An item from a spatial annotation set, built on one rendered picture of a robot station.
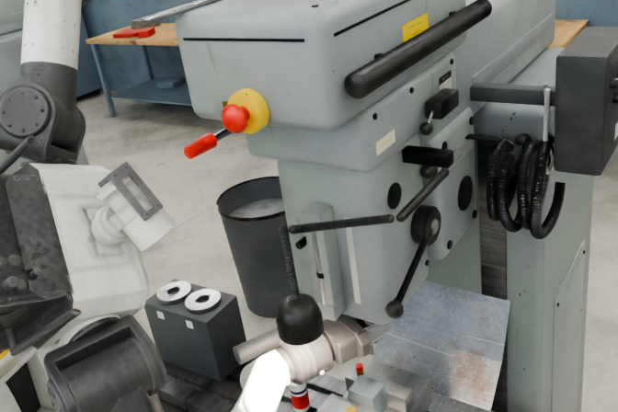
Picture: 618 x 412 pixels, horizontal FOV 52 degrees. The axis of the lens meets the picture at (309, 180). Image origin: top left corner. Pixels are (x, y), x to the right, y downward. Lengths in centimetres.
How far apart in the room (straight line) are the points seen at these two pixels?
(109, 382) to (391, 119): 56
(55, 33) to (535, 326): 119
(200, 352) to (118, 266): 67
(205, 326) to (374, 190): 72
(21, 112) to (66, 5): 21
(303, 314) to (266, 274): 231
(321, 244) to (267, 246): 213
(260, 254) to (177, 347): 154
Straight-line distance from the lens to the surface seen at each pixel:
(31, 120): 108
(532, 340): 164
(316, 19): 79
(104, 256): 105
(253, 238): 317
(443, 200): 120
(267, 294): 336
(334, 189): 103
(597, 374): 308
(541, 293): 156
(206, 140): 96
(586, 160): 118
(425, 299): 166
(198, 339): 165
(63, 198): 106
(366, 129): 92
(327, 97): 81
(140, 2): 782
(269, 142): 102
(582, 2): 527
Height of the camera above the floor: 202
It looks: 24 degrees down
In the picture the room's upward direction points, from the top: 9 degrees counter-clockwise
